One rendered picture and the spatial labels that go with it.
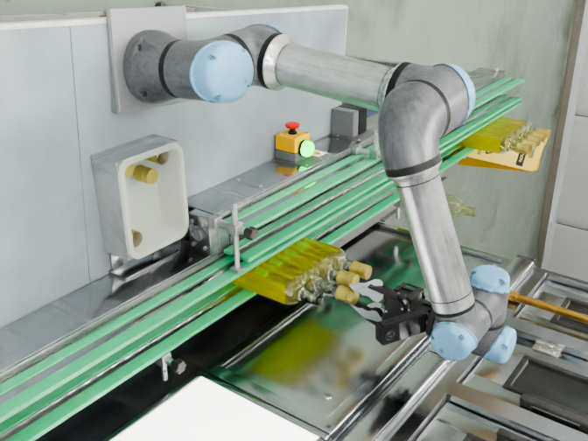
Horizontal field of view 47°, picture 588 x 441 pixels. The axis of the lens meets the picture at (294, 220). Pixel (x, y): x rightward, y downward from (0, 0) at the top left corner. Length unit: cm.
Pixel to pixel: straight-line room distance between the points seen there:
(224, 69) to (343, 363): 68
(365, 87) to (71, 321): 72
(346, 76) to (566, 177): 642
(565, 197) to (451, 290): 652
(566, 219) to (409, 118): 670
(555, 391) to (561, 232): 628
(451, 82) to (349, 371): 66
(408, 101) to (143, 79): 55
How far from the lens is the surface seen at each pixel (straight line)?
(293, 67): 136
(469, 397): 151
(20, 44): 132
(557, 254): 796
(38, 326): 140
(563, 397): 161
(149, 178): 147
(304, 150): 183
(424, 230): 116
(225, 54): 131
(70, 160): 141
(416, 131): 111
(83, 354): 134
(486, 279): 132
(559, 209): 776
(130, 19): 145
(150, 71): 140
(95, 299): 146
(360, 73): 129
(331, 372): 150
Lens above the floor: 186
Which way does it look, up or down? 33 degrees down
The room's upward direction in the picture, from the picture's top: 107 degrees clockwise
